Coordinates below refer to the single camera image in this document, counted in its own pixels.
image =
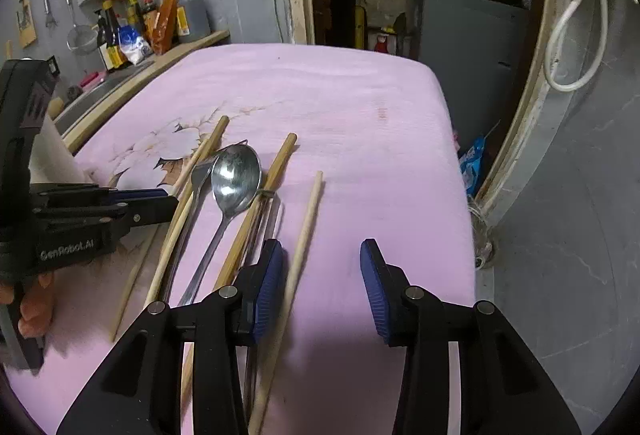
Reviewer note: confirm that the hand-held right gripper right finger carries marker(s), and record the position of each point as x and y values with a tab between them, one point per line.
374	295

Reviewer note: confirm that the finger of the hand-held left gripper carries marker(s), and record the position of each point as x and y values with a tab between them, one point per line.
145	194
150	211

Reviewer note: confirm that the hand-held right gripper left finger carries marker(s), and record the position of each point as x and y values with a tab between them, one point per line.
267	295

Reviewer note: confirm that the light wooden chopstick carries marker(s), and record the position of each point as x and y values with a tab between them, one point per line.
305	235
175	235

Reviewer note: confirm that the metal fork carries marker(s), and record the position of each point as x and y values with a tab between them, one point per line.
201	174

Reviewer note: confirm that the brown wooden chopstick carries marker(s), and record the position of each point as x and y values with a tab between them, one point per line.
212	140
277	162

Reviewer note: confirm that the metal spoon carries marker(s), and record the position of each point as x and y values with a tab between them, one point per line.
235	180

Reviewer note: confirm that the person's left hand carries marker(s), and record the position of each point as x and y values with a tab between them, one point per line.
37	310

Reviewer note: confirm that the pink sponge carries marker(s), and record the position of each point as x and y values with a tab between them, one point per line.
91	79

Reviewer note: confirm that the metal sink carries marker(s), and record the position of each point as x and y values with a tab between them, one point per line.
100	90

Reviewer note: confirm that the wooden cutting board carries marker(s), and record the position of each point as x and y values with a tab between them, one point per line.
27	27

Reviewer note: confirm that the metal mesh strainer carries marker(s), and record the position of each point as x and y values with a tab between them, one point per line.
81	37

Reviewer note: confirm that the metal peeler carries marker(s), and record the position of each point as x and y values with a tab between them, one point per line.
48	10

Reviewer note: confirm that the dark soy sauce bottle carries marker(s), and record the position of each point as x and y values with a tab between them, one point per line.
112	40

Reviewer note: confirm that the white and blue bag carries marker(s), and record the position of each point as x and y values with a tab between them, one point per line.
134	46

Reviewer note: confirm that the yellow cap sauce bottle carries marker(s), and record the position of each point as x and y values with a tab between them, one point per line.
133	12

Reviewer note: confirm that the pink floral tablecloth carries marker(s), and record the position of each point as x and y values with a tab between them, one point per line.
350	140

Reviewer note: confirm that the red cap sauce bottle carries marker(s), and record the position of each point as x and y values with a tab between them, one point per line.
148	7

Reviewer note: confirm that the orange plastic packet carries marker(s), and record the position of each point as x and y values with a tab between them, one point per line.
164	27

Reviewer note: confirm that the blue plastic packet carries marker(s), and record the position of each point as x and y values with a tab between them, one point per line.
472	162

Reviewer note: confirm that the large plastic oil jug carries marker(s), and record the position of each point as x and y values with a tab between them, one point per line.
192	15

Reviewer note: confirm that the grey cabinet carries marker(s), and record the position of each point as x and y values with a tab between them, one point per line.
470	45

